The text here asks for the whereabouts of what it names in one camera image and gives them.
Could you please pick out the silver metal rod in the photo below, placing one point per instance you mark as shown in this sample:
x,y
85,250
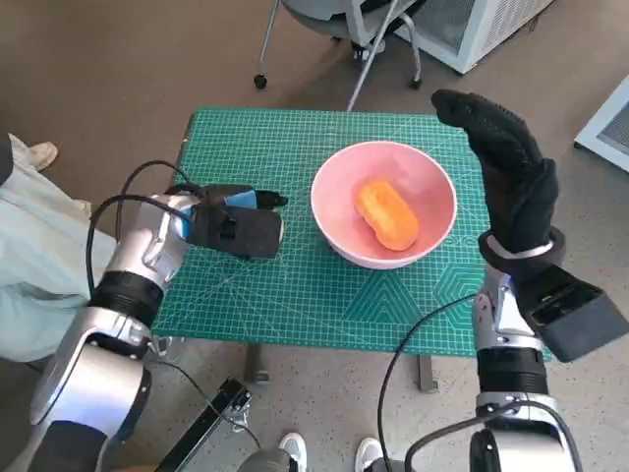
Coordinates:
x,y
366,64

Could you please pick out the grey metal table leg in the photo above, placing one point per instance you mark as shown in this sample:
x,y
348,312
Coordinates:
x,y
426,373
256,364

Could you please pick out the long toasted toy bread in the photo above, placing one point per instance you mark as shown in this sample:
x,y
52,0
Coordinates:
x,y
388,216

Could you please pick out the grey office chair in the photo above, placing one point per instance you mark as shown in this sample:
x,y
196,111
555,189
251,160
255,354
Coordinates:
x,y
314,15

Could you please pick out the white mesh cabinet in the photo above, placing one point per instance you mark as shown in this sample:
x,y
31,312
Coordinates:
x,y
496,24

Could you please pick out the white shoe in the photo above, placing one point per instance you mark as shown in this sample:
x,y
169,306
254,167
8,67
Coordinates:
x,y
369,452
294,450

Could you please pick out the green cutting mat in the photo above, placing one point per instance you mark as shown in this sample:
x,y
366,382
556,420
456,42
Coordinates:
x,y
275,305

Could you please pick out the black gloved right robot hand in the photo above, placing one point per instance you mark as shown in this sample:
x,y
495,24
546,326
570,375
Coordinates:
x,y
521,187

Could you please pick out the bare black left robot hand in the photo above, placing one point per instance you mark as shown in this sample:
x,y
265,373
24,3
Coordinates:
x,y
241,197

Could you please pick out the white framed box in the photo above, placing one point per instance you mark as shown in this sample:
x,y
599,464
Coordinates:
x,y
607,128

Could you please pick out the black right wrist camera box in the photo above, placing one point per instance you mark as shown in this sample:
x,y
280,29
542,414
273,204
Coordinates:
x,y
575,319

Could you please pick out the black metal bar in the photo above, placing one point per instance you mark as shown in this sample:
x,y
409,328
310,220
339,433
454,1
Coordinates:
x,y
206,423

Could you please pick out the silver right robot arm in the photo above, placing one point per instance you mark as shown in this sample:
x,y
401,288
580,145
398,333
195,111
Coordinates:
x,y
511,369

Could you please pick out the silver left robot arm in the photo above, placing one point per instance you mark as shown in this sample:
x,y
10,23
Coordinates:
x,y
88,373

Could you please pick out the pink bowl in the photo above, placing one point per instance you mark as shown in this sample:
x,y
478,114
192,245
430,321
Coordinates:
x,y
339,196

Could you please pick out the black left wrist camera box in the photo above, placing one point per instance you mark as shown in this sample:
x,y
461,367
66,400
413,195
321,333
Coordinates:
x,y
241,231

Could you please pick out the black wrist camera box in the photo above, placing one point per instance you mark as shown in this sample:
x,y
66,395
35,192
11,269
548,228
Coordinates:
x,y
575,319
241,231

